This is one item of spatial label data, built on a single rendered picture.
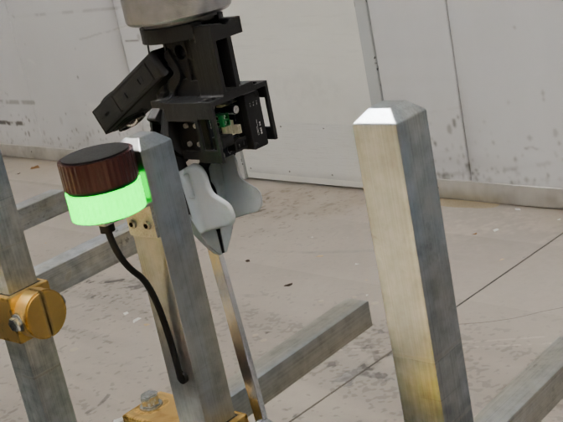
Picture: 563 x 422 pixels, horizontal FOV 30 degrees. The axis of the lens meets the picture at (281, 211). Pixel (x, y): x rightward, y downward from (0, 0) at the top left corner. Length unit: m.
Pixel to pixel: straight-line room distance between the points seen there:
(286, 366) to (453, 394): 0.34
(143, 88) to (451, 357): 0.36
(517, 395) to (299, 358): 0.24
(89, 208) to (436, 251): 0.27
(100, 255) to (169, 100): 0.34
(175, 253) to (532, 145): 3.05
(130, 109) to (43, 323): 0.25
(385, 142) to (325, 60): 3.69
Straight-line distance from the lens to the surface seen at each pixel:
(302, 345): 1.07
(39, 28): 5.94
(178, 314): 0.88
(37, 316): 1.06
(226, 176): 0.94
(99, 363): 3.32
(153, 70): 0.90
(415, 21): 4.00
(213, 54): 0.86
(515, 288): 3.27
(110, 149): 0.83
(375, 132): 0.67
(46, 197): 1.45
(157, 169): 0.85
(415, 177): 0.68
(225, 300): 0.96
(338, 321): 1.11
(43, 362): 1.11
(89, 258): 1.18
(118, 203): 0.81
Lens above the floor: 1.31
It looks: 18 degrees down
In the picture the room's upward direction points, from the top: 11 degrees counter-clockwise
